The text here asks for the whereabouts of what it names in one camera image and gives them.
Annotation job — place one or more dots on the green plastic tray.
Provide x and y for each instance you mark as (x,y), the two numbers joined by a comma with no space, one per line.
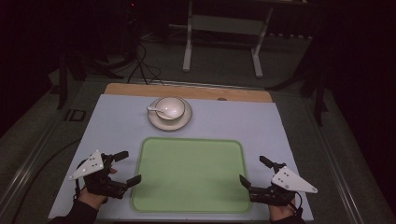
(190,174)

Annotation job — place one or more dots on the black tripod stand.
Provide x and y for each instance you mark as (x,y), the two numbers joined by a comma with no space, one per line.
(319,93)
(63,77)

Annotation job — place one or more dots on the metal floor rail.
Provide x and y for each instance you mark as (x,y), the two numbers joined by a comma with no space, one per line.
(28,161)
(336,174)

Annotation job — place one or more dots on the person's left hand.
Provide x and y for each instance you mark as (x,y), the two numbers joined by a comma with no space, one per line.
(91,199)

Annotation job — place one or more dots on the pale blue table board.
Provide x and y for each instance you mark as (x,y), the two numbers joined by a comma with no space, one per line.
(218,118)

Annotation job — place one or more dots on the person's right hand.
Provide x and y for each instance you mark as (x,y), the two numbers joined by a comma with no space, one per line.
(281,212)

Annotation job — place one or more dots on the white ceramic spoon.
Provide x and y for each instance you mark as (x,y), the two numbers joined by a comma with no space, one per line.
(153,109)

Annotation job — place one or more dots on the black floor socket box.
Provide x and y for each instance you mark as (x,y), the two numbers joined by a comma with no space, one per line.
(75,115)

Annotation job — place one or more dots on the white ceramic plate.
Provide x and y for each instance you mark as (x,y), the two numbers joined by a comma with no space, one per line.
(169,125)

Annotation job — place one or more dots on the wooden table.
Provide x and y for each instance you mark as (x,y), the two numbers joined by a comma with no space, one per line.
(186,91)

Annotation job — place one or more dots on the white ceramic bowl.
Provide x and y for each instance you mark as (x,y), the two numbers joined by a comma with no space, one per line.
(170,108)

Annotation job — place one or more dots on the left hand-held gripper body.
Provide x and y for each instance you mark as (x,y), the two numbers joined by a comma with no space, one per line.
(93,163)

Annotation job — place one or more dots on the white metal stand frame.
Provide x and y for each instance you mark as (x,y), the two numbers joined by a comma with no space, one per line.
(187,46)

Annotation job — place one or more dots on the dark equipment rack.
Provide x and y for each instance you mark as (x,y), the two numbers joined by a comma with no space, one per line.
(131,28)

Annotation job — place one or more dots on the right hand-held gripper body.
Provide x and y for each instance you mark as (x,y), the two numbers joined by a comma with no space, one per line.
(289,183)

